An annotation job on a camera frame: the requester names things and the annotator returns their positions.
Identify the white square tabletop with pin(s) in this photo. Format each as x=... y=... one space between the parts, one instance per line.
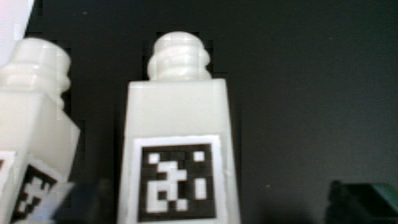
x=14 y=16

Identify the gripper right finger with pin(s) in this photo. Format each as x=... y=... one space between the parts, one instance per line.
x=362 y=203

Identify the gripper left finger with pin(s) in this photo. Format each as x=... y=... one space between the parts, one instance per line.
x=80 y=204

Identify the white leg with tag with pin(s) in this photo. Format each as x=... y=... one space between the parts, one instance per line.
x=178 y=180

